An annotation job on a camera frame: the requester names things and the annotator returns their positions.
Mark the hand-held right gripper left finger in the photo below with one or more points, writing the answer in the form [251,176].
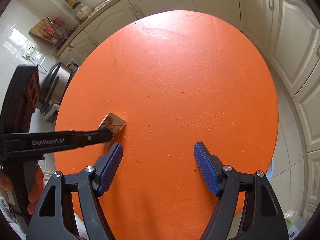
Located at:
[111,167]

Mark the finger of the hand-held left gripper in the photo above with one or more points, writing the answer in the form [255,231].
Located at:
[97,137]

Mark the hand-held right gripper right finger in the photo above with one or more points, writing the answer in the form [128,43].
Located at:
[206,167]

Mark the small printed carton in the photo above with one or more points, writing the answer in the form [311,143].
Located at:
[116,123]

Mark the blue plastic bucket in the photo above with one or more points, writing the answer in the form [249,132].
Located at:
[272,168]

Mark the person's left hand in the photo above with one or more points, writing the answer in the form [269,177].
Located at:
[36,185]

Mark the white stool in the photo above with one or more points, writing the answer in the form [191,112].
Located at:
[51,115]

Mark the steel rice cooker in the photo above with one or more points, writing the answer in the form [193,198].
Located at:
[57,80]

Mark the wooden cutting board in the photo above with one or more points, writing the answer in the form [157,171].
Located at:
[40,30]

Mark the round orange table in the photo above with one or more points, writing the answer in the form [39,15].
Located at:
[175,92]

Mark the green white package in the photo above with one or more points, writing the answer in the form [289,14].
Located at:
[292,225]

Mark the yellow label bottle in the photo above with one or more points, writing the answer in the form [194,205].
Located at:
[71,2]

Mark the cream lower cabinets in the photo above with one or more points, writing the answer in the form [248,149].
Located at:
[287,30]

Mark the white wall socket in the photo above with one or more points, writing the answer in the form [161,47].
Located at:
[29,51]

